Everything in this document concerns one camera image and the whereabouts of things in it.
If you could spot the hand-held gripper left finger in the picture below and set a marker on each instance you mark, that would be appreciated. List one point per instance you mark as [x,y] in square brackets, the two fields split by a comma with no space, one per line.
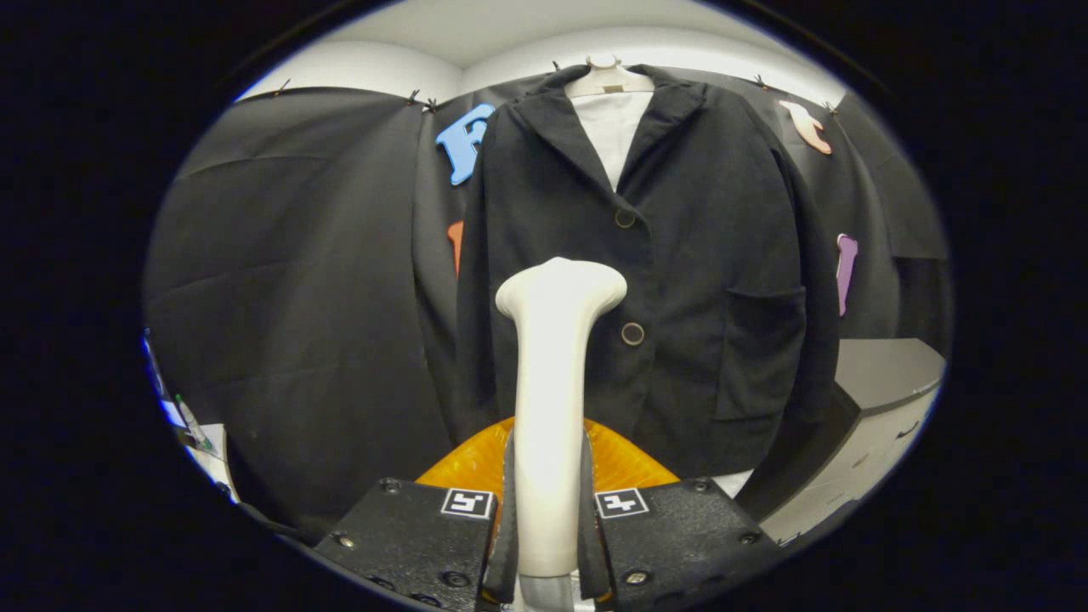
[507,552]

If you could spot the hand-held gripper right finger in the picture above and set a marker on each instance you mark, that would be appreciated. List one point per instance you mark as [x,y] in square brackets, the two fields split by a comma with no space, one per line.
[592,552]

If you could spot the white garment steamer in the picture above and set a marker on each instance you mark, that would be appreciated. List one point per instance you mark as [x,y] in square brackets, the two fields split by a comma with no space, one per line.
[552,382]

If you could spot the black jacket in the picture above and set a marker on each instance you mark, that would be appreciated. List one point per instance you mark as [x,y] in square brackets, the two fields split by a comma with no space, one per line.
[705,255]

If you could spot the white paper sheet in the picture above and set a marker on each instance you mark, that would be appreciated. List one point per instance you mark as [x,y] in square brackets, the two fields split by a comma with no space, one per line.
[212,463]

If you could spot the black backdrop cloth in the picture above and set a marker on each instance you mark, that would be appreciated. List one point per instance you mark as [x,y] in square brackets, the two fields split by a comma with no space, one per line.
[297,297]

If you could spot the green marker pen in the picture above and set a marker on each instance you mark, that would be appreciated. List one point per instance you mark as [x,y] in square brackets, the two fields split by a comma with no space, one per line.
[191,422]

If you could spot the grey cabinet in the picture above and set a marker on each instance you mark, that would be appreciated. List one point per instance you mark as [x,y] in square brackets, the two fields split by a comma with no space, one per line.
[884,365]

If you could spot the white mannequin torso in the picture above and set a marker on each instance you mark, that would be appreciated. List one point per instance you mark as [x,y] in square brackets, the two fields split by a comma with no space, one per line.
[612,127]

